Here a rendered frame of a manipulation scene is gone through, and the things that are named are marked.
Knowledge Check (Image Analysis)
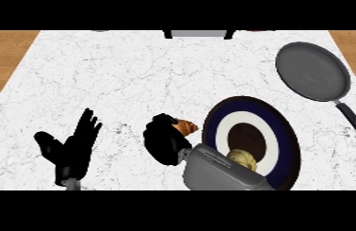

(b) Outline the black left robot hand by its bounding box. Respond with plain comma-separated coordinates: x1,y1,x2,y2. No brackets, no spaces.
33,107,104,188

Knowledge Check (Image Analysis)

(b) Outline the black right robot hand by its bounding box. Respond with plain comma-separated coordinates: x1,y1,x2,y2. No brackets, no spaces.
141,113,193,167

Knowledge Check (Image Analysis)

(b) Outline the brown croissant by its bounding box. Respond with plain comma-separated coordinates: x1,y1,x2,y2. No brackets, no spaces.
171,118,200,138

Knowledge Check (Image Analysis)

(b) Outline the dark blue and white plate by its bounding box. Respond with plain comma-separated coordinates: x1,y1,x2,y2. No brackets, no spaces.
202,95,301,191

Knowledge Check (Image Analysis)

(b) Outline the grey frying pan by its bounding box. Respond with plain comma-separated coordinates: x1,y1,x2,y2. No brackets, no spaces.
273,41,356,131

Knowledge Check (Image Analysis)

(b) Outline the pale yellow pastry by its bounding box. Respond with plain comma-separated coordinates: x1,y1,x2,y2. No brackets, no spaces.
225,148,258,173

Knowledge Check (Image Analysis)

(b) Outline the grey and black appliance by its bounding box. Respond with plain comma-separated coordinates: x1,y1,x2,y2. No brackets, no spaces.
162,30,234,41

